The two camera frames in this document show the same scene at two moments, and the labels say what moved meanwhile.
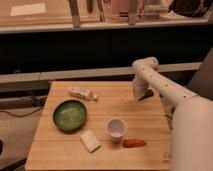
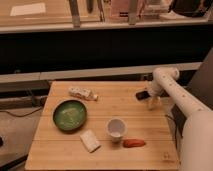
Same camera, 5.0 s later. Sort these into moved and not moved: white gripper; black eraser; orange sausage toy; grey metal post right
Moved: white gripper
Not moved: grey metal post right; black eraser; orange sausage toy
